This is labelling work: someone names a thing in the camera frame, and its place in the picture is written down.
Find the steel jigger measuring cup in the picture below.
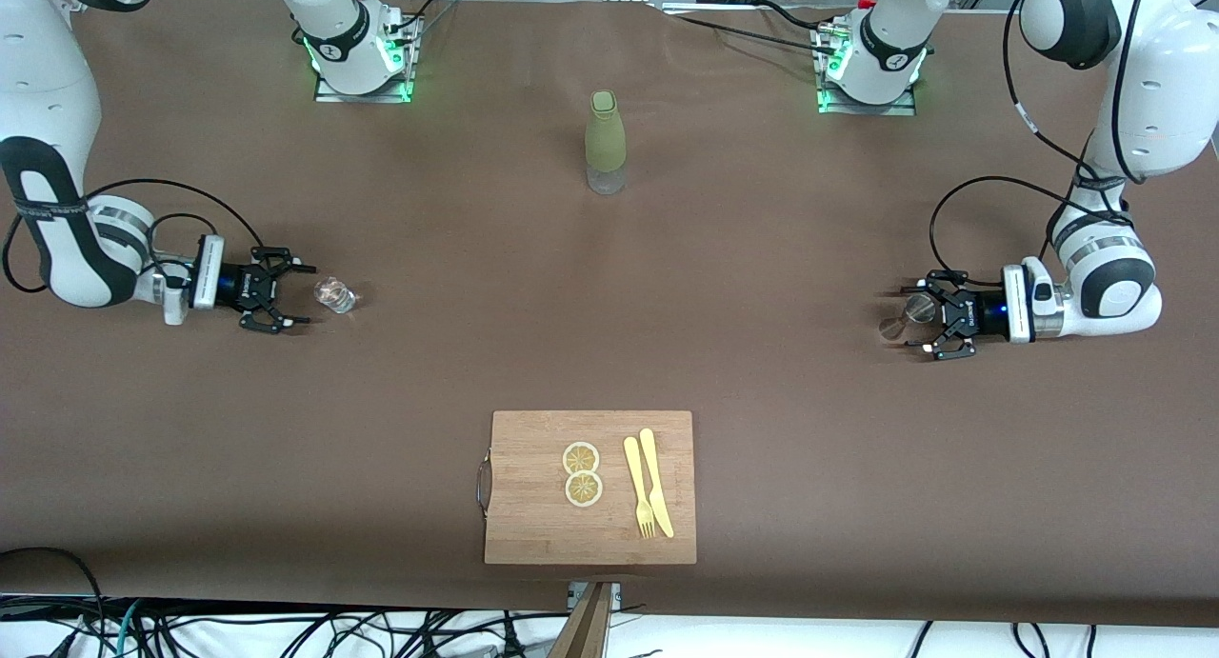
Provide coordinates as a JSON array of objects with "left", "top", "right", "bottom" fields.
[{"left": 878, "top": 292, "right": 940, "bottom": 343}]

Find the clear glass shaker cup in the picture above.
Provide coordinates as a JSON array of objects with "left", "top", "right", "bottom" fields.
[{"left": 314, "top": 276, "right": 358, "bottom": 314}]

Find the yellow plastic knife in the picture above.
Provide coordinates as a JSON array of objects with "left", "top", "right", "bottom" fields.
[{"left": 639, "top": 429, "right": 675, "bottom": 539}]

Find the wooden cutting board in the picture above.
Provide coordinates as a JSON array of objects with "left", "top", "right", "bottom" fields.
[{"left": 484, "top": 410, "right": 697, "bottom": 566}]

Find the yellow plastic fork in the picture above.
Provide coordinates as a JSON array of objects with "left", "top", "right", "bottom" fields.
[{"left": 623, "top": 436, "right": 657, "bottom": 540}]

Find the green sleeved glass bottle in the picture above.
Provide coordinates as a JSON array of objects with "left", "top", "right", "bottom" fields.
[{"left": 584, "top": 90, "right": 628, "bottom": 196}]

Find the wooden beam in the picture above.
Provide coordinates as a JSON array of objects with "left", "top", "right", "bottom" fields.
[{"left": 546, "top": 583, "right": 615, "bottom": 658}]

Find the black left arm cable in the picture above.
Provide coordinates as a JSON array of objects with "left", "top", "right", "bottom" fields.
[{"left": 929, "top": 0, "right": 1153, "bottom": 276}]

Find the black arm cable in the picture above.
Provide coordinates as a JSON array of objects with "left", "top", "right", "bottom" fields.
[
  {"left": 929, "top": 0, "right": 1153, "bottom": 276},
  {"left": 0, "top": 178, "right": 268, "bottom": 293}
]

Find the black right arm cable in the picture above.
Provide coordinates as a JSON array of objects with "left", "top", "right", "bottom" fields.
[{"left": 0, "top": 178, "right": 268, "bottom": 293}]

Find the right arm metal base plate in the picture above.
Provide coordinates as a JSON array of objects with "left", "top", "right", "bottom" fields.
[{"left": 314, "top": 15, "right": 421, "bottom": 104}]

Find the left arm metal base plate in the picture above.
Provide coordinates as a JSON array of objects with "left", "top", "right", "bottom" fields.
[{"left": 811, "top": 25, "right": 920, "bottom": 116}]

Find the black looped floor cable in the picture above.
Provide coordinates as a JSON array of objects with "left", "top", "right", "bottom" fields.
[{"left": 0, "top": 547, "right": 106, "bottom": 640}]

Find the teal floor cable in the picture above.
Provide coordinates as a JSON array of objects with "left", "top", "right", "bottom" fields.
[{"left": 112, "top": 599, "right": 146, "bottom": 658}]

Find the black cable on table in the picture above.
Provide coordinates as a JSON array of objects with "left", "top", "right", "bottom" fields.
[{"left": 657, "top": 0, "right": 839, "bottom": 54}]

